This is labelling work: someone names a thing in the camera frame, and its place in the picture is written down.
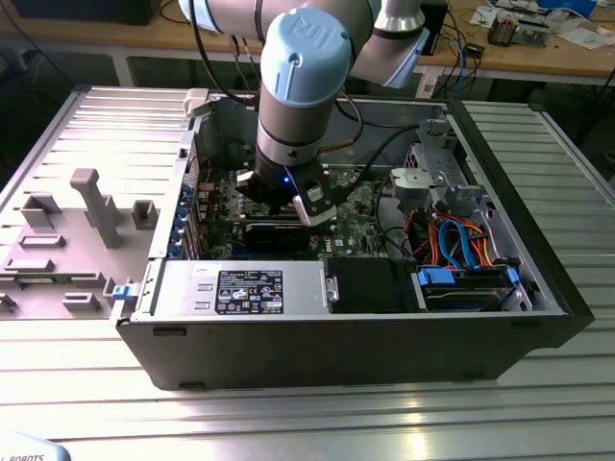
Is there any green RAM stick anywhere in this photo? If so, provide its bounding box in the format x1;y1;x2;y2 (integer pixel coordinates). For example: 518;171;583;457
245;214;333;227

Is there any black graphics card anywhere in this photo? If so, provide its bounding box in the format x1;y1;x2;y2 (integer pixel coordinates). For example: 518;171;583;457
244;221;311;254

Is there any green motherboard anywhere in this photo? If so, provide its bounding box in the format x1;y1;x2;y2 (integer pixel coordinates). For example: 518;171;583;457
194;165;403;263

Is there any grey power supply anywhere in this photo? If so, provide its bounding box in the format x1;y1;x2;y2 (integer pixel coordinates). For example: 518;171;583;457
160;261;328;318

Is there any metal drive cage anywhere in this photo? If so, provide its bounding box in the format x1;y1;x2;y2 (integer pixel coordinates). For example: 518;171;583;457
388;117;486;215

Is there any black open PC case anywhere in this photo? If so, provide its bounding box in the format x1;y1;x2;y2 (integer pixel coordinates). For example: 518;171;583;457
113;85;597;393

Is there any wooden desk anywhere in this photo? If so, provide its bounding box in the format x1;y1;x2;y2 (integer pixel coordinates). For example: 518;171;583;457
0;0;615;87

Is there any grey parts rack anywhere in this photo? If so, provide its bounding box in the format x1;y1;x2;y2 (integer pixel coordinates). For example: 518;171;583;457
0;167;160;321

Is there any hard disk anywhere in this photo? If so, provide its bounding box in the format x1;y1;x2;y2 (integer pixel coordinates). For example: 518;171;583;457
423;282;513;312

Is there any black desktop box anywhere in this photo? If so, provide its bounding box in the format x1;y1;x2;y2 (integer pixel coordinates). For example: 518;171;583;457
425;0;449;57

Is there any large black box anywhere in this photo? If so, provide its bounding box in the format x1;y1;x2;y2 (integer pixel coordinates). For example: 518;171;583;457
13;0;155;26

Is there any copper heat sink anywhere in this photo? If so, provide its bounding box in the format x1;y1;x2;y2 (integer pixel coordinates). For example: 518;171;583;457
487;12;518;47

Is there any grey metal device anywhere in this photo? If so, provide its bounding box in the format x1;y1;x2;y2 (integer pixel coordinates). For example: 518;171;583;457
516;18;552;49

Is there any white paper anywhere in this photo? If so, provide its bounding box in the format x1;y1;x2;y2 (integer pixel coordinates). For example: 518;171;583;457
556;28;611;49

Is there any pale blue teach pendant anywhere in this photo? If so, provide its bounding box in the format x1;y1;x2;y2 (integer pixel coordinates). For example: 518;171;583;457
0;429;73;461

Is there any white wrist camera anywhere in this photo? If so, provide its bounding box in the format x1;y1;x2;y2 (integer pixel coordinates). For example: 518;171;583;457
290;165;340;228

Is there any orange wire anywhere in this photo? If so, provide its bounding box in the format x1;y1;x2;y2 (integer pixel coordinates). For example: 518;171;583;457
470;225;499;268
410;215;441;263

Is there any blue wire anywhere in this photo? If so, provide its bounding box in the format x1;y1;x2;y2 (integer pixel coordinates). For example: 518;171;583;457
437;216;481;271

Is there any blue cable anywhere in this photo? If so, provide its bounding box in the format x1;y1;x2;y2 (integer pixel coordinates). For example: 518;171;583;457
454;40;475;92

